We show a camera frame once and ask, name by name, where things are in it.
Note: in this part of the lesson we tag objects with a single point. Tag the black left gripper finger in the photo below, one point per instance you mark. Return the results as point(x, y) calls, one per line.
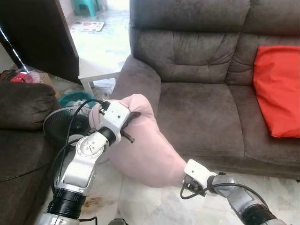
point(127, 136)

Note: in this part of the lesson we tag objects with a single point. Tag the pink cat face pillow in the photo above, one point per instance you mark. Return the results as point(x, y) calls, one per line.
point(145, 150)

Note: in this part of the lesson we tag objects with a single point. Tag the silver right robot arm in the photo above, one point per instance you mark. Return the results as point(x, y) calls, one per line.
point(239, 197)

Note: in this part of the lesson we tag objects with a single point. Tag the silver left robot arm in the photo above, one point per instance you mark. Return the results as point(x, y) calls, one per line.
point(79, 168)

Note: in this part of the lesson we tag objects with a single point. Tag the grey fabric sofa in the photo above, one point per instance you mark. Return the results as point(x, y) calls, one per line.
point(201, 112)

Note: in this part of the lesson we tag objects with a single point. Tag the printed floor mat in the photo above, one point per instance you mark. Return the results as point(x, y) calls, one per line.
point(86, 26)

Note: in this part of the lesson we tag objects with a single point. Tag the red pillow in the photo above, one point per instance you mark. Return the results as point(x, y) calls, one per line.
point(279, 89)

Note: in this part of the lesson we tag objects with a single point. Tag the white side table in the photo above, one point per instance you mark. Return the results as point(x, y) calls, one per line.
point(101, 70)

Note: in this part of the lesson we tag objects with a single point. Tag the teal plastic basket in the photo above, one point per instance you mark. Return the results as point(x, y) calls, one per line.
point(70, 97)

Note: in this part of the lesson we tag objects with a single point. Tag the black desk fan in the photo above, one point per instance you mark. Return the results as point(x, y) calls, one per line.
point(54, 129)

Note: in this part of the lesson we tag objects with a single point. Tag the silver left robot leg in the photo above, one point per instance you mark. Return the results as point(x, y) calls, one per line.
point(118, 221)

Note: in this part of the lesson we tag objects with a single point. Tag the brown cardboard box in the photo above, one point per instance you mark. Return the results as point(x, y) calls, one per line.
point(49, 80)

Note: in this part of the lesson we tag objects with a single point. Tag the clear plastic bag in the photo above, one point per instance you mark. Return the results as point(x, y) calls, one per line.
point(33, 76)

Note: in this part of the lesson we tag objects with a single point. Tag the red box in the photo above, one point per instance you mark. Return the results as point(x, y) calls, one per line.
point(19, 78)

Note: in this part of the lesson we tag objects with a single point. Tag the teal plastic stool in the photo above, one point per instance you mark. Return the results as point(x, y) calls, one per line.
point(86, 5)

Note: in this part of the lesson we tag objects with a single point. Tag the dark brown wooden door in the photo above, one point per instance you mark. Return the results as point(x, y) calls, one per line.
point(35, 37)

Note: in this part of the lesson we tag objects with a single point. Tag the black shiny bar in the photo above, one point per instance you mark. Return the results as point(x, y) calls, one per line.
point(13, 49)

